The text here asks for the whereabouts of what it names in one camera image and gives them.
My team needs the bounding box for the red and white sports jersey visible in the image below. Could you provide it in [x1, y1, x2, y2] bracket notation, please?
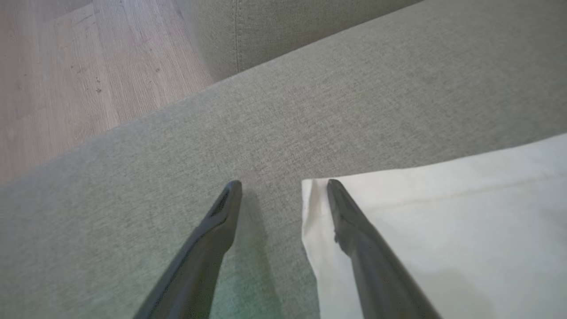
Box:
[301, 133, 567, 319]

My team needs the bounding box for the grey fabric ottoman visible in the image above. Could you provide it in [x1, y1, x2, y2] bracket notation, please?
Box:
[0, 0, 567, 319]

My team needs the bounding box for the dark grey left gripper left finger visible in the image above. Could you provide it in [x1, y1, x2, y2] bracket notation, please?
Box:
[133, 179, 243, 319]

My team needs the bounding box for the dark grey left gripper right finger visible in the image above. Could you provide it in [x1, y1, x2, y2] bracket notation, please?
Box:
[327, 179, 443, 319]

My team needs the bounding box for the yellow and grey sofa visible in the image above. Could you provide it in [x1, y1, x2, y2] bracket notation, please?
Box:
[177, 0, 421, 82]

